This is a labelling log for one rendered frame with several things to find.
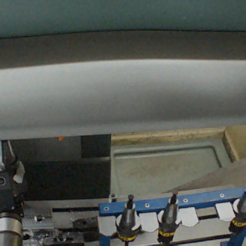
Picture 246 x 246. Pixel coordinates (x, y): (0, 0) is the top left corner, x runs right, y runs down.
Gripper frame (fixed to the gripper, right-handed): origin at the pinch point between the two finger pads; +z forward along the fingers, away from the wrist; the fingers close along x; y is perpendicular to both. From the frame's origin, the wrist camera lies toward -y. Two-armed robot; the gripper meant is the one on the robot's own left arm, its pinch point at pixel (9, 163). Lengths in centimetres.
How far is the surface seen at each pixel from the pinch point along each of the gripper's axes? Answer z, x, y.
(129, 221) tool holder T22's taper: -18.4, 30.7, 4.8
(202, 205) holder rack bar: -13, 52, 8
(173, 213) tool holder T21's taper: -18.2, 42.1, 3.8
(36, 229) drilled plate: 0.5, 4.2, 31.1
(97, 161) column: 44, 29, 43
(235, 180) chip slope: 32, 88, 50
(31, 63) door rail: -71, 14, -74
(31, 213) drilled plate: 7.6, 2.8, 31.1
